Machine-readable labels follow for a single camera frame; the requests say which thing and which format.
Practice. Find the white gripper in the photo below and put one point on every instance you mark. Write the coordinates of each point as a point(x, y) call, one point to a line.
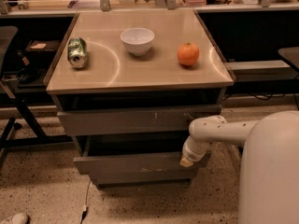
point(191, 155)

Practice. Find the grey drawer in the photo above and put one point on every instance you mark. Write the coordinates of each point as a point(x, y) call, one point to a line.
point(132, 155)
point(134, 120)

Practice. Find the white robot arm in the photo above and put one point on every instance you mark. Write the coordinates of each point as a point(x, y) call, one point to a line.
point(269, 174)

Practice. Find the grey top drawer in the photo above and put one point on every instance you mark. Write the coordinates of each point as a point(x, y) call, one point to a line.
point(134, 120)

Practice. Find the grey drawer cabinet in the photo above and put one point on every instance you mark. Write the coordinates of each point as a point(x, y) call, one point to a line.
point(114, 78)

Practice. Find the orange fruit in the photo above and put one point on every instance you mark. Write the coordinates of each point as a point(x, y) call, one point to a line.
point(188, 54)

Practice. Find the white bowl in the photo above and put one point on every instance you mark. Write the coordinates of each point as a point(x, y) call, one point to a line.
point(137, 41)

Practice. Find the green soda can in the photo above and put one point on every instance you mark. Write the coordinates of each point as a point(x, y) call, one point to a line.
point(77, 53)

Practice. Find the grey side table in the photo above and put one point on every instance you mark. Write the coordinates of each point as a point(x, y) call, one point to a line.
point(290, 56)

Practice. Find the white shoe left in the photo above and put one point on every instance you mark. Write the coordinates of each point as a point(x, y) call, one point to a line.
point(20, 218)

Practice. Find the black box on shelf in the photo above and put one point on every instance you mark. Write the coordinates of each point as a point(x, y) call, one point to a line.
point(41, 53)

